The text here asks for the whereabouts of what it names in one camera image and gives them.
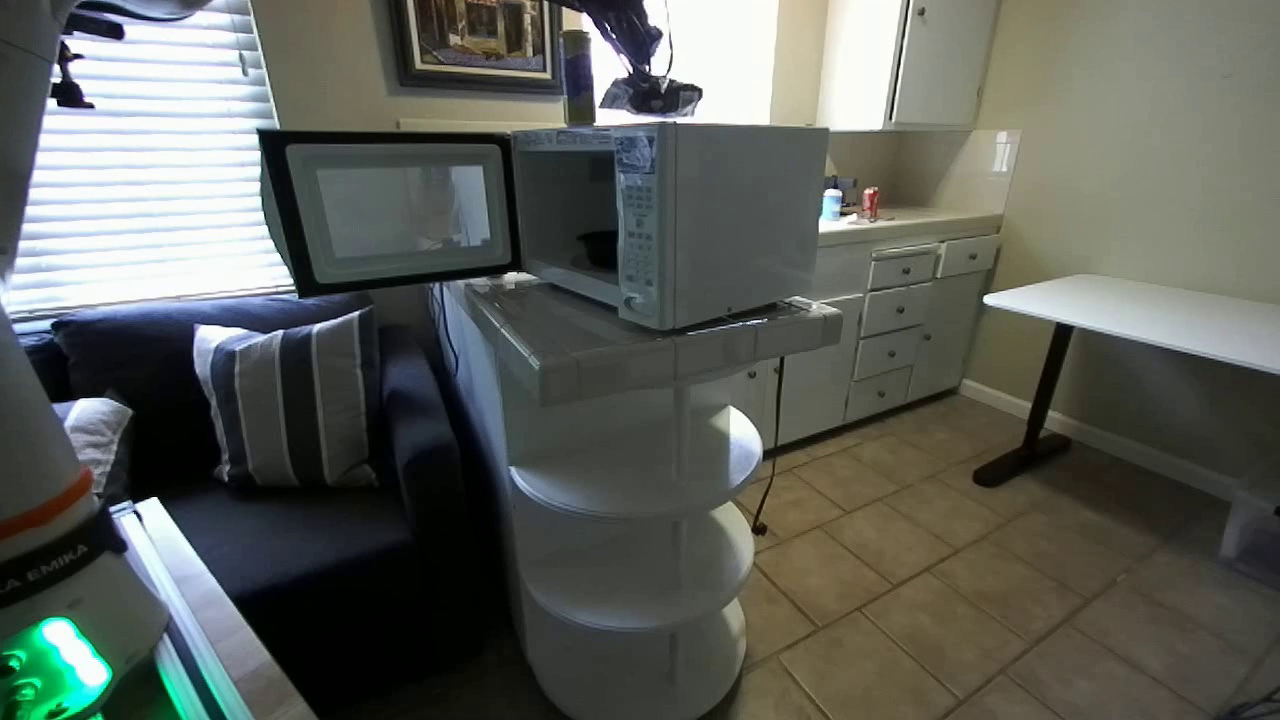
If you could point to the white microwave door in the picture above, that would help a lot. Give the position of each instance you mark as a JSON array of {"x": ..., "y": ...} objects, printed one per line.
[{"x": 384, "y": 215}]

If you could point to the white tiled counter stand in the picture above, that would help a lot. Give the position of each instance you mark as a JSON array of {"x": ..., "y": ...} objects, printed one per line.
[{"x": 626, "y": 534}]

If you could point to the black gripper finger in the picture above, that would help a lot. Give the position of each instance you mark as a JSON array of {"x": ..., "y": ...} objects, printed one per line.
[
  {"x": 596, "y": 16},
  {"x": 636, "y": 43}
]

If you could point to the white desk black leg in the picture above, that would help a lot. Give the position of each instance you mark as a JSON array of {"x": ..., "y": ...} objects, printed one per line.
[{"x": 1144, "y": 314}]

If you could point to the black camera on stand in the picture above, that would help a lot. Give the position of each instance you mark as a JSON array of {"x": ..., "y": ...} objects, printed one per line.
[{"x": 68, "y": 82}]

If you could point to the striped grey white pillow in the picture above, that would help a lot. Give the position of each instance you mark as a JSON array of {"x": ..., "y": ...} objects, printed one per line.
[{"x": 287, "y": 401}]

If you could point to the white microwave body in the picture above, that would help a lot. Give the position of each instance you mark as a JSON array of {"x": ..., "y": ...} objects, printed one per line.
[{"x": 724, "y": 221}]

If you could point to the white wall switch plate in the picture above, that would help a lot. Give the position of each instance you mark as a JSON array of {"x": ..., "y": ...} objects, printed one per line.
[{"x": 1006, "y": 151}]

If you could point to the red can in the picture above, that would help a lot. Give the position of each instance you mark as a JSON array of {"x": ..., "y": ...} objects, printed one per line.
[{"x": 868, "y": 205}]

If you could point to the plain white pillow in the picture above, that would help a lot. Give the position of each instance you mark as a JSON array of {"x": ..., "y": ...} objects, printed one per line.
[{"x": 96, "y": 435}]

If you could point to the white upper wall cabinet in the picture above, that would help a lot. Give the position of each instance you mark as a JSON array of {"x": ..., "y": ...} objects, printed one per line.
[{"x": 920, "y": 60}]

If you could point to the dark object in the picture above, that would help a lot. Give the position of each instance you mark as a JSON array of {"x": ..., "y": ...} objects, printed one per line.
[{"x": 658, "y": 96}]

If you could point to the yellow blue spray can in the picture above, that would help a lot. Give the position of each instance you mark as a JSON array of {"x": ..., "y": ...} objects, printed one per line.
[{"x": 578, "y": 82}]

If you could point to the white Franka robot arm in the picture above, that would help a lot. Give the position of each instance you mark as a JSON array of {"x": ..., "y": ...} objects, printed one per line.
[{"x": 54, "y": 505}]

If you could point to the white kitchen drawer cabinet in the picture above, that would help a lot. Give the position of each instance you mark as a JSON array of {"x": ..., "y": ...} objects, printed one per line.
[{"x": 907, "y": 323}]

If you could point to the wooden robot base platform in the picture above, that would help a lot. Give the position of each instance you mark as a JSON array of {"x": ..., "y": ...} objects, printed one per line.
[{"x": 214, "y": 624}]

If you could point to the framed wall picture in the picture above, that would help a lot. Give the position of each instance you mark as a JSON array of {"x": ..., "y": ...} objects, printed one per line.
[{"x": 474, "y": 36}]

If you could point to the dark blue sofa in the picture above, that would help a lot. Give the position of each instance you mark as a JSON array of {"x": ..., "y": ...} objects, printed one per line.
[{"x": 320, "y": 560}]

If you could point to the white window blinds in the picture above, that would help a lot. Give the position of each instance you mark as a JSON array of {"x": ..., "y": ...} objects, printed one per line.
[{"x": 144, "y": 201}]

